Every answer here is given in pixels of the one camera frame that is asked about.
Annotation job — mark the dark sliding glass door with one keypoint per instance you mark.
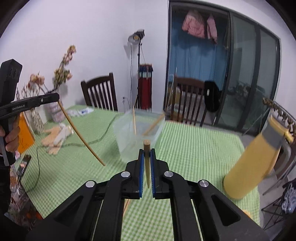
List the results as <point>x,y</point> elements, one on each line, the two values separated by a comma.
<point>252,70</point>

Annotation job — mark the green checkered tablecloth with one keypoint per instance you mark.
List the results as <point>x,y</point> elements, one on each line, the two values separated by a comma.
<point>193,152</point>

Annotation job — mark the white tissue packet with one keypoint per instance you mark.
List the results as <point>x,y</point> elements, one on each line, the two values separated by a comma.
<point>85,111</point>

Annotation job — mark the dark wooden chair far side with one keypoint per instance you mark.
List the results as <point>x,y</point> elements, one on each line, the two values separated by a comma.
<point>186,101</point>

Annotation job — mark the folding drying rack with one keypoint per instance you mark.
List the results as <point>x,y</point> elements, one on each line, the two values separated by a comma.
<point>285,117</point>

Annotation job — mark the wooden chopstick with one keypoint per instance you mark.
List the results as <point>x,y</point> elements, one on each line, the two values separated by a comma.
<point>134,121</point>
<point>147,149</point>
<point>153,125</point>
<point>126,205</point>
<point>79,134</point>

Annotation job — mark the pink hanging garment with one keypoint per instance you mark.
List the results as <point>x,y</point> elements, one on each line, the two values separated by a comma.
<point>211,29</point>

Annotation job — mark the pink jacket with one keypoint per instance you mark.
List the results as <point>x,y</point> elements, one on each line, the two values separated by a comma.
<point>194,25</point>

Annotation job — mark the dried rose bouquet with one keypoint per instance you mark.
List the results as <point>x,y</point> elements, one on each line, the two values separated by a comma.
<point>62,74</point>

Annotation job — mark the dried twig bouquet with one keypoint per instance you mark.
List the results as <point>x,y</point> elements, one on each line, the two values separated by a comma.
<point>34,87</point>

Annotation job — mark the studio lamp on stand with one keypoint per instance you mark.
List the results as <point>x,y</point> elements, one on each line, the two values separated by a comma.
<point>136,39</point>

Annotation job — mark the white knit glove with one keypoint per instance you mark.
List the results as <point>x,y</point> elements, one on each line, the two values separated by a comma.
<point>64,132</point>

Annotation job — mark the left hand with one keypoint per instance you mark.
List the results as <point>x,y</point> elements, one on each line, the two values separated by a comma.
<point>12,139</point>

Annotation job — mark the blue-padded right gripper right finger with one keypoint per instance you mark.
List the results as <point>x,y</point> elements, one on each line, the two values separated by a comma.
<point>199,210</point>

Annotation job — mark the blue curtain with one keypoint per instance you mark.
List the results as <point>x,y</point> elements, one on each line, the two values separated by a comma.
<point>198,58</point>

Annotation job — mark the beige knit glove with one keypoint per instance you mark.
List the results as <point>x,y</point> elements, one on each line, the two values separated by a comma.
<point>48,140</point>

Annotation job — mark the floral slim vase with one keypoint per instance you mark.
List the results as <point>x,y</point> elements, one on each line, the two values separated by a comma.
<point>37,121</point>

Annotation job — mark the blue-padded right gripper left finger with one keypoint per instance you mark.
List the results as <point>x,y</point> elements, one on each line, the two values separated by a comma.
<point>95,210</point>

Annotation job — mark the black garment on chair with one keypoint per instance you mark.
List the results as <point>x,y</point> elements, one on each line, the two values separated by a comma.
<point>212,96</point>

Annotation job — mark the clear plastic container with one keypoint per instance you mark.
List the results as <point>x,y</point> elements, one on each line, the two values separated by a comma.
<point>128,143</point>

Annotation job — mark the black smartphone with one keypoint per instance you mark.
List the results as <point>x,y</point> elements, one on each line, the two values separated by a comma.
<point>23,165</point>

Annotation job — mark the dark wooden chair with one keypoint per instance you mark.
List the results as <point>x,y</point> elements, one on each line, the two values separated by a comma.
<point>186,101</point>
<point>99,92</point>

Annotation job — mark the pink textured vase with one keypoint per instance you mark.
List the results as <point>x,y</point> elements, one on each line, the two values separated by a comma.
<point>55,111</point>

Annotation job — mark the yellow thermos jug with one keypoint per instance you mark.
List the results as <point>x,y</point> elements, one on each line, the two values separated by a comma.
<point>258,159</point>

